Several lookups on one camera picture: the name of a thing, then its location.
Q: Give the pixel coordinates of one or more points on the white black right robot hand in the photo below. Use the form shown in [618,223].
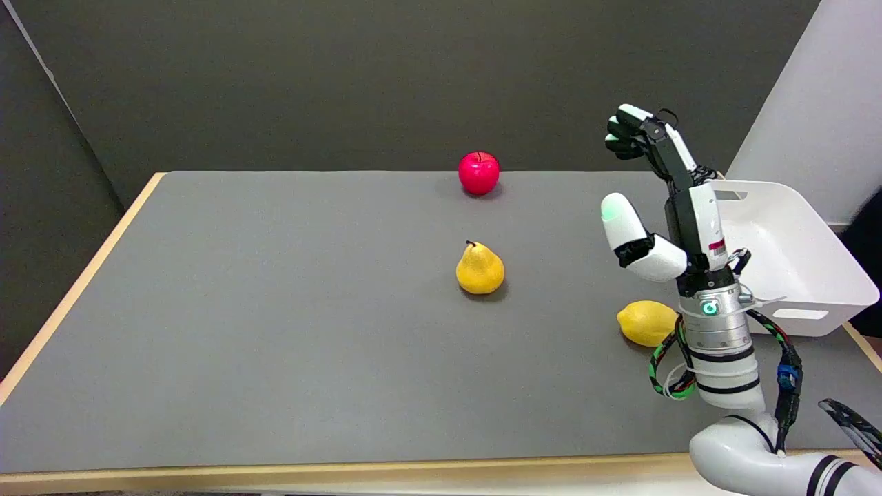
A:
[696,220]

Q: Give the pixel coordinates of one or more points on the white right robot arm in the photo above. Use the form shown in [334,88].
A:
[723,358]

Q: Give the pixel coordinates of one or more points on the yellow pear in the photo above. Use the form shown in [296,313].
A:
[479,268]

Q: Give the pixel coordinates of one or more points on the red apple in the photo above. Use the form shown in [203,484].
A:
[478,172]

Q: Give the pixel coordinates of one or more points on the yellow lemon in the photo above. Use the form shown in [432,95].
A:
[645,322]

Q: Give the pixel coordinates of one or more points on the white plastic bin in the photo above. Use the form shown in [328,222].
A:
[792,262]

